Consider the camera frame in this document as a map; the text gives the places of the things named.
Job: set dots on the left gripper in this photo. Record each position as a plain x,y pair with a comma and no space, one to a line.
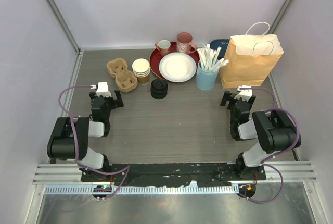
115,103

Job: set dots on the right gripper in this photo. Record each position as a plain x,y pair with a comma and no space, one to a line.
227,96

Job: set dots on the stack of paper cups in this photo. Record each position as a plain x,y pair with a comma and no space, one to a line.
141,69

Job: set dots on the stack of black lids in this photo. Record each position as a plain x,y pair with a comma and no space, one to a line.
158,89

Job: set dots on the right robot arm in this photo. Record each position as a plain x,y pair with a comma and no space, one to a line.
276,130

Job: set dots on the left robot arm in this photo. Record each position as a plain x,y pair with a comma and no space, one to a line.
70,136

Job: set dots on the cardboard cup carrier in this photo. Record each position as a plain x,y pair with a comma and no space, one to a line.
125,79

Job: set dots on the blue straw cup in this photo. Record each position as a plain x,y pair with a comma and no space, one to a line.
205,80

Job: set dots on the brown paper bag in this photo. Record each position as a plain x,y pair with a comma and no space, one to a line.
251,58

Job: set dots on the white wrapped straws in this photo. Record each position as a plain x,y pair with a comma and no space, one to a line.
208,59

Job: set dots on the dark blue pouch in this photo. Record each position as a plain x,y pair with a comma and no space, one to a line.
222,43

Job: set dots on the red round tray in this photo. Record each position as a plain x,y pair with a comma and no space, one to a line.
155,59

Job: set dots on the white paper plate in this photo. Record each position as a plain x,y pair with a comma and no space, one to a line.
177,67

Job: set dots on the tall pink mug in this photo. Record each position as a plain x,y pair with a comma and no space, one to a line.
185,43

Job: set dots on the small pink mug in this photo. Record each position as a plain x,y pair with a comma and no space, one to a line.
163,47

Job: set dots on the aluminium rail frame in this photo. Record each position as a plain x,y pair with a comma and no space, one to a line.
69,179

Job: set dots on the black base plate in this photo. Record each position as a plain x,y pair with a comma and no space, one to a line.
175,175

